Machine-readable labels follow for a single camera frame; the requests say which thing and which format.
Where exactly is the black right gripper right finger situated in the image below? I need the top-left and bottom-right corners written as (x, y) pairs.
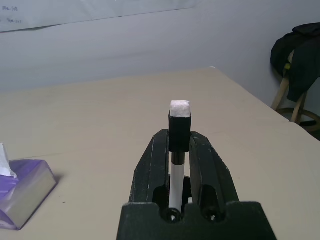
top-left (188, 130), bottom-right (240, 211)

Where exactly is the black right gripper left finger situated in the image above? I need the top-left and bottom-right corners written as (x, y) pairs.
top-left (128, 129), bottom-right (170, 210)

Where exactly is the white marker with black cap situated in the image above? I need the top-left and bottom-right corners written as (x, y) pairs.
top-left (167, 99), bottom-right (193, 210)

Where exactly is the wooden stool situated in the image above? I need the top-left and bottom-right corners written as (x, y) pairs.
top-left (271, 49), bottom-right (320, 133)

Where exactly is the purple tissue pack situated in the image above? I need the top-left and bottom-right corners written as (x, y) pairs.
top-left (0, 142), bottom-right (58, 231)

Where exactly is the black jacket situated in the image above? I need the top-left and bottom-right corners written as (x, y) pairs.
top-left (270, 22), bottom-right (320, 102)

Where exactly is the white paper wall sheet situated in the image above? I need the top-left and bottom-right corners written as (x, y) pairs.
top-left (0, 0), bottom-right (195, 33)

